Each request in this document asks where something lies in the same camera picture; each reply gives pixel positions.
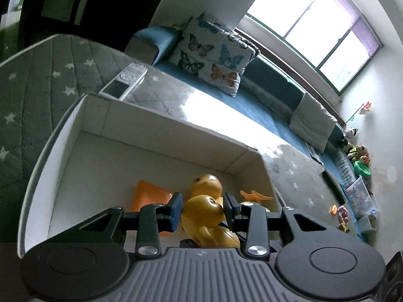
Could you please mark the white remote control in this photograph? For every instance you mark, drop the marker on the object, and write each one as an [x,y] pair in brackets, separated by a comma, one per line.
[124,82]

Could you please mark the orange plastic block toy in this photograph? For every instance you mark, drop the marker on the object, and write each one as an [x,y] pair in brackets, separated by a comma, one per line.
[147,193]

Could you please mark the blue sofa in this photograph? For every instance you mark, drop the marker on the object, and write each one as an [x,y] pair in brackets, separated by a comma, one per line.
[267,95]

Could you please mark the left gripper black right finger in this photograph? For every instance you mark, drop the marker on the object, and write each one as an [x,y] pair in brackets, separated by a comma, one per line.
[251,220]

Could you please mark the orange bird foot toy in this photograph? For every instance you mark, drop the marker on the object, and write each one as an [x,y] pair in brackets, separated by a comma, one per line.
[255,197]

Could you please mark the window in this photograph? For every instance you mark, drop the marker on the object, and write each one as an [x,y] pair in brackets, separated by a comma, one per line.
[332,36]

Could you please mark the black remote control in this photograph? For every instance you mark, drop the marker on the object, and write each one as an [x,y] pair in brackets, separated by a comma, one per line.
[334,186]

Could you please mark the clear plastic storage box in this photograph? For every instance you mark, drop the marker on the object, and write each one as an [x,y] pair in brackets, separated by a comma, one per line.
[360,199]

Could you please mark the white cardboard box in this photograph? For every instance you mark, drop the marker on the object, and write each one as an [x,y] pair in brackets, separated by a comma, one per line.
[102,148]

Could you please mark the grey cushion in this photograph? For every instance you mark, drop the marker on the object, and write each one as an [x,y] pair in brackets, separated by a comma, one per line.
[312,122]

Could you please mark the yellow rubber duck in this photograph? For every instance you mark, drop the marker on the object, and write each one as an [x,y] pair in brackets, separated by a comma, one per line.
[201,217]

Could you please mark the pink toy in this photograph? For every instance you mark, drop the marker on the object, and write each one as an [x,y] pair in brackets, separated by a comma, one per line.
[343,215]

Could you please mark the green bowl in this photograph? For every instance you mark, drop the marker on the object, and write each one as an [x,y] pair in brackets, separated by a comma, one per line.
[360,169]

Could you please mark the small orange toy piece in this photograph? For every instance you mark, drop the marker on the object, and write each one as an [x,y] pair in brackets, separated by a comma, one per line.
[333,210]

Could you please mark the small yellow toy car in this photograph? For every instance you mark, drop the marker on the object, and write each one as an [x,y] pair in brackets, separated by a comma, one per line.
[343,227]

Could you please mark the orange rubber duck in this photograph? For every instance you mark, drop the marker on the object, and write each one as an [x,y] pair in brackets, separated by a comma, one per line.
[207,184]

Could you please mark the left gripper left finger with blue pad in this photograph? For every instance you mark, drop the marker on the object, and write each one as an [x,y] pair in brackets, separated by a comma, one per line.
[154,219]

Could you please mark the butterfly pillow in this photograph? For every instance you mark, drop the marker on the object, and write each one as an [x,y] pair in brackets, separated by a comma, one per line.
[213,54]

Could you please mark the stuffed toys pile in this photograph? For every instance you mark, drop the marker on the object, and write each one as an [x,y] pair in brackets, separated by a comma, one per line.
[355,152]

